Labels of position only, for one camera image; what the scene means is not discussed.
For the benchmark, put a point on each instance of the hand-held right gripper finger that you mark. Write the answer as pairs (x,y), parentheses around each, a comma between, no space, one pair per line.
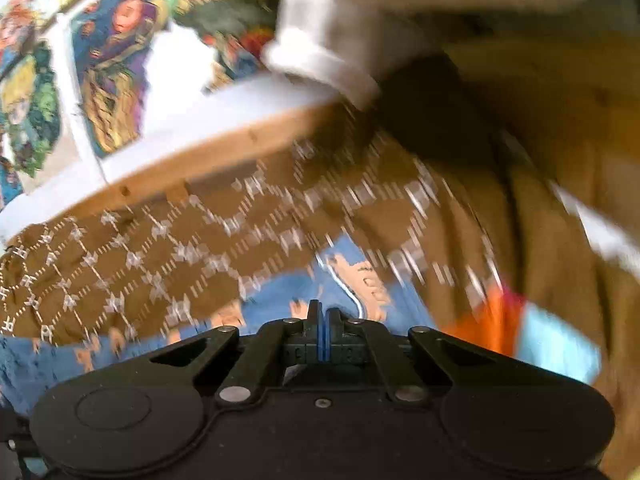
(320,332)
(327,332)

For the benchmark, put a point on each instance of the blue pants with orange print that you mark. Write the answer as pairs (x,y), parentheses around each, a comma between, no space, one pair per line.
(280,290)

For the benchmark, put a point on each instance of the brown patterned blanket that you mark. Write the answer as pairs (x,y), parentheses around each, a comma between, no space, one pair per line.
(200,250)

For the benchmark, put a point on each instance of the white cloth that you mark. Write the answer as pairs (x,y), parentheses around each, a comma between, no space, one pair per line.
(350,20)

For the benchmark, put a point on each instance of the wooden bed frame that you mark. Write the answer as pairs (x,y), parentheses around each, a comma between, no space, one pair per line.
(200,155)

